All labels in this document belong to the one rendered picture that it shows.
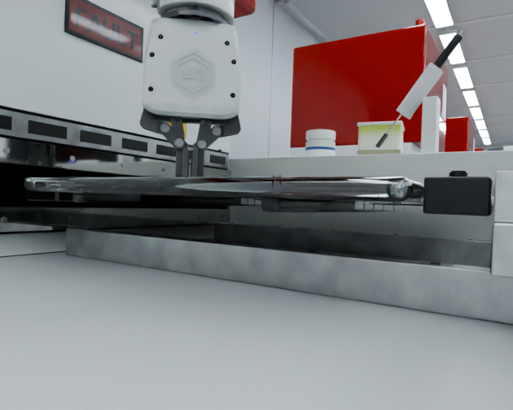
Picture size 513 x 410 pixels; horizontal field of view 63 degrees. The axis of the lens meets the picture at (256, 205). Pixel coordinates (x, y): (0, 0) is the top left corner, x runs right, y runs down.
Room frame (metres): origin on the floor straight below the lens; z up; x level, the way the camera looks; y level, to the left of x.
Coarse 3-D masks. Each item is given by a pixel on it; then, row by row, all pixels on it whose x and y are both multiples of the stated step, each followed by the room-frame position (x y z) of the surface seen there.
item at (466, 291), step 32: (96, 256) 0.44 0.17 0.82; (128, 256) 0.41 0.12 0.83; (160, 256) 0.39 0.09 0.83; (192, 256) 0.37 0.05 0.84; (224, 256) 0.35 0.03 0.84; (256, 256) 0.33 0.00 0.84; (288, 256) 0.32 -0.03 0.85; (320, 256) 0.30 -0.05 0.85; (352, 256) 0.29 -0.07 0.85; (288, 288) 0.32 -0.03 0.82; (320, 288) 0.30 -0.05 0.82; (352, 288) 0.29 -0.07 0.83; (384, 288) 0.28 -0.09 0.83; (416, 288) 0.27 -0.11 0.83; (448, 288) 0.26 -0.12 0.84; (480, 288) 0.25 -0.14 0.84; (512, 288) 0.24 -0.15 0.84; (480, 320) 0.25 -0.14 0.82; (512, 320) 0.24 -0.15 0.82
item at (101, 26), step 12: (72, 0) 0.49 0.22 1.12; (72, 12) 0.49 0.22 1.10; (84, 12) 0.50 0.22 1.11; (96, 12) 0.51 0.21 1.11; (72, 24) 0.49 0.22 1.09; (84, 24) 0.50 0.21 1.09; (96, 24) 0.52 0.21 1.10; (108, 24) 0.53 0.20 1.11; (120, 24) 0.55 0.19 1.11; (96, 36) 0.52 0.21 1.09; (108, 36) 0.53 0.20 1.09; (120, 36) 0.55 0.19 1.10; (132, 36) 0.56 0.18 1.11; (120, 48) 0.55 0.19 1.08; (132, 48) 0.56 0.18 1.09
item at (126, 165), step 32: (0, 160) 0.41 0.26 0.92; (32, 160) 0.44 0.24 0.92; (64, 160) 0.47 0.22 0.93; (96, 160) 0.51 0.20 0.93; (128, 160) 0.55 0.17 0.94; (160, 160) 0.60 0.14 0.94; (0, 224) 0.42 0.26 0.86; (32, 224) 0.44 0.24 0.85; (64, 224) 0.48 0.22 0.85; (96, 224) 0.51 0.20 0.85; (128, 224) 0.56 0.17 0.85; (160, 224) 0.61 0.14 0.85; (192, 224) 0.67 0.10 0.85
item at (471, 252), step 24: (216, 240) 0.69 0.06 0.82; (240, 240) 0.66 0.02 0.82; (264, 240) 0.64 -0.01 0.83; (288, 240) 0.62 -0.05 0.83; (312, 240) 0.60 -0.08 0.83; (336, 240) 0.58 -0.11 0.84; (360, 240) 0.56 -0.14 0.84; (384, 240) 0.55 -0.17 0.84; (408, 240) 0.53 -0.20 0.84; (432, 240) 0.51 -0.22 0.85; (456, 240) 0.50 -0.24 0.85; (480, 240) 0.50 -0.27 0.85; (480, 264) 0.49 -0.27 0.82
